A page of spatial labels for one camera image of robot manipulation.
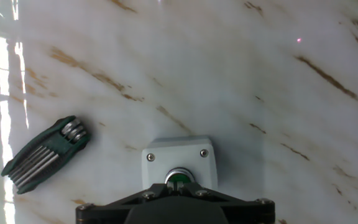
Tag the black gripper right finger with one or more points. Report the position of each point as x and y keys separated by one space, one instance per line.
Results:
x=247 y=213

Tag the marble pattern sheet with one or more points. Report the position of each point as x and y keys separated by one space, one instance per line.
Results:
x=228 y=93

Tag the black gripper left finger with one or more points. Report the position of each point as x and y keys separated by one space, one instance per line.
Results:
x=120 y=213

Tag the grey box with green button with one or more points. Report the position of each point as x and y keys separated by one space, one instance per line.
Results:
x=179 y=155

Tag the green folding hex key set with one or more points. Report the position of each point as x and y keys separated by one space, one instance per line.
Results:
x=45 y=155

